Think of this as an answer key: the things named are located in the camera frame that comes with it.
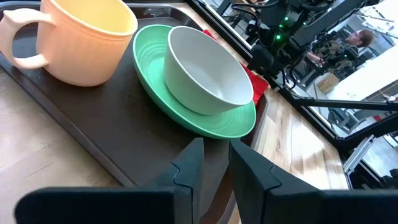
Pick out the cardboard box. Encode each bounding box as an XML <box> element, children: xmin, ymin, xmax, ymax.
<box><xmin>317</xmin><ymin>73</ymin><xmax>340</xmax><ymax>94</ymax></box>

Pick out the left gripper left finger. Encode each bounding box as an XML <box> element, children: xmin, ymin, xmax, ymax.
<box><xmin>142</xmin><ymin>138</ymin><xmax>205</xmax><ymax>224</ymax></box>

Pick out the white table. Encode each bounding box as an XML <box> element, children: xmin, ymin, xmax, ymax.
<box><xmin>326</xmin><ymin>43</ymin><xmax>398</xmax><ymax>101</ymax></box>

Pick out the white bowl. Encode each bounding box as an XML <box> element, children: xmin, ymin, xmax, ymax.
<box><xmin>163</xmin><ymin>26</ymin><xmax>254</xmax><ymax>116</ymax></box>

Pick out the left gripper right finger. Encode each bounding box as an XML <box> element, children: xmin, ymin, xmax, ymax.
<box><xmin>229</xmin><ymin>139</ymin><xmax>323</xmax><ymax>224</ymax></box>

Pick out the red cloth napkin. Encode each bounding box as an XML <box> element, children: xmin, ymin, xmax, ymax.
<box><xmin>201</xmin><ymin>29</ymin><xmax>271</xmax><ymax>106</ymax></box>

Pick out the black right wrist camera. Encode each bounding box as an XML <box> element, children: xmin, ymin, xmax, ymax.
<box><xmin>248</xmin><ymin>44</ymin><xmax>282</xmax><ymax>78</ymax></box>

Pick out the person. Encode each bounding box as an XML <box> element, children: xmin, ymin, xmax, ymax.
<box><xmin>306</xmin><ymin>29</ymin><xmax>376</xmax><ymax>69</ymax></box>

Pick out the green plate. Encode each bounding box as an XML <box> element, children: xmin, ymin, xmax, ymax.
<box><xmin>132</xmin><ymin>24</ymin><xmax>257</xmax><ymax>140</ymax></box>

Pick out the brown plastic tray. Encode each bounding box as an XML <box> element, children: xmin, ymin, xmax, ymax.
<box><xmin>0</xmin><ymin>1</ymin><xmax>268</xmax><ymax>224</ymax></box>

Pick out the orange mug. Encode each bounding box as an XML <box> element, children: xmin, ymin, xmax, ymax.
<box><xmin>0</xmin><ymin>0</ymin><xmax>139</xmax><ymax>88</ymax></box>

